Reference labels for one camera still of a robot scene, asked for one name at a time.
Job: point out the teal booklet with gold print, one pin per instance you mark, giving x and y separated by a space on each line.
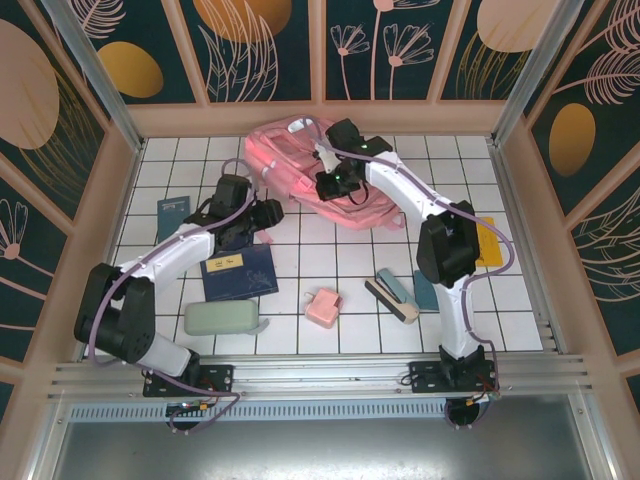
172 217

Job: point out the pink power adapter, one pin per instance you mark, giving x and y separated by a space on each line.
322 310

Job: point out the aluminium corner post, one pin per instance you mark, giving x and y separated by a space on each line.
94 70
536 70

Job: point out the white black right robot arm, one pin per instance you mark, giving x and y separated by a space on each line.
400 175

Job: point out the navy notebook with flower drawing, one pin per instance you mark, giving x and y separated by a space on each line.
240 275

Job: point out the pink backpack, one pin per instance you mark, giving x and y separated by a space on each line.
285 160

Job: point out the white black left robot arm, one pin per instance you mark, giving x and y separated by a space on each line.
170 250

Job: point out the aluminium side rail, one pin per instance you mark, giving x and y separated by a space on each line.
517 220

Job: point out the plain teal booklet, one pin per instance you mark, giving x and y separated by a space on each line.
425 292

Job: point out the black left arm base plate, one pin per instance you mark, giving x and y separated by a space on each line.
220 380

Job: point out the yellow picture book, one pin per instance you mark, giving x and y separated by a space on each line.
490 245

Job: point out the long aluminium base rail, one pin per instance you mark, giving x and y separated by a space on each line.
320 372

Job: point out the teal and beige stapler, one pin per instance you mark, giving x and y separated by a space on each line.
392 297

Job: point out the grey metal sheet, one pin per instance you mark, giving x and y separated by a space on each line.
320 450

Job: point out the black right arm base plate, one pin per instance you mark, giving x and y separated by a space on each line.
422 380

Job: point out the green pencil case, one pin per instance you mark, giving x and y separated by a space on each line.
220 317

